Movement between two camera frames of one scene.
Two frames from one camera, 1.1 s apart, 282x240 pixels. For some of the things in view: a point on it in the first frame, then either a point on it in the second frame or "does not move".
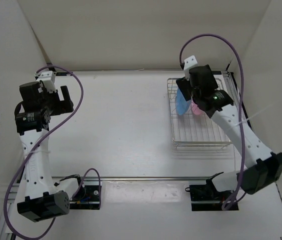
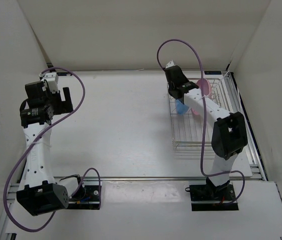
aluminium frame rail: (133, 177) does not move
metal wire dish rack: (191, 130) does not move
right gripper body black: (214, 81) → (186, 80)
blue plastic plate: (182, 106) does not move
